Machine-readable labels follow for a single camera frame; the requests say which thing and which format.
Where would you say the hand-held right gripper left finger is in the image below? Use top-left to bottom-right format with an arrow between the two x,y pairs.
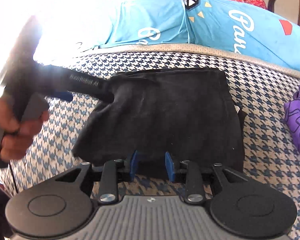
55,150 -> 140,204

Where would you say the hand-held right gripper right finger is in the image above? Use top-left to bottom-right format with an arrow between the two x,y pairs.
164,151 -> 245,204

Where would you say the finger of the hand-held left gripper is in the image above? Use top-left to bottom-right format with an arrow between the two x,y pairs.
49,90 -> 74,102
44,65 -> 120,105

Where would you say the black striped t-shirt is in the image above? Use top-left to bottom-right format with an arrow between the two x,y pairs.
72,67 -> 248,178

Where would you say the person's left hand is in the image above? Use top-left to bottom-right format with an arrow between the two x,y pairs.
0,97 -> 50,163

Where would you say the blue pillow with star print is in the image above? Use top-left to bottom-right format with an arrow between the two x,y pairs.
75,0 -> 190,53

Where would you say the houndstooth bed mat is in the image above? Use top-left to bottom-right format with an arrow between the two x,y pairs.
0,42 -> 300,240

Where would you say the blue pillow with red shape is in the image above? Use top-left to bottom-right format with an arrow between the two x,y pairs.
181,0 -> 300,75

